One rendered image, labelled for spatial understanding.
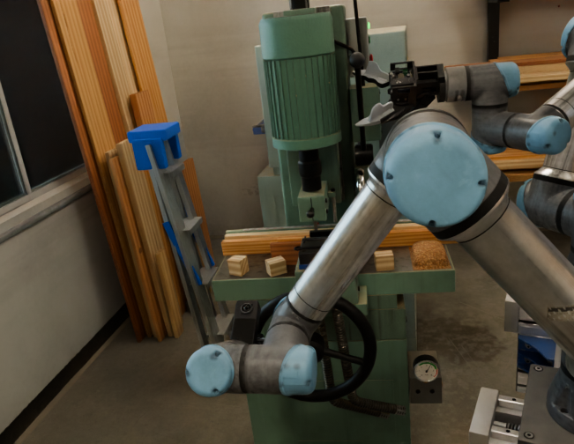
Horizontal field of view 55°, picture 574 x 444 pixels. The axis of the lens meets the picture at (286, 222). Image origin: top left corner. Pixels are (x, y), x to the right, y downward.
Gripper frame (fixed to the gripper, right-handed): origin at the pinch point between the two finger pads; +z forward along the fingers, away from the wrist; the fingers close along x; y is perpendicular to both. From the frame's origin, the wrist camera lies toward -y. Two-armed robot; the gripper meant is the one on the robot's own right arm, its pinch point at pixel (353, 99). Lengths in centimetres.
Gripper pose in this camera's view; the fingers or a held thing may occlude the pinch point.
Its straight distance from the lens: 130.5
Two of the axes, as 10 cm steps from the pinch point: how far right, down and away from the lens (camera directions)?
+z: -9.9, 0.6, 1.5
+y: -1.7, -4.4, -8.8
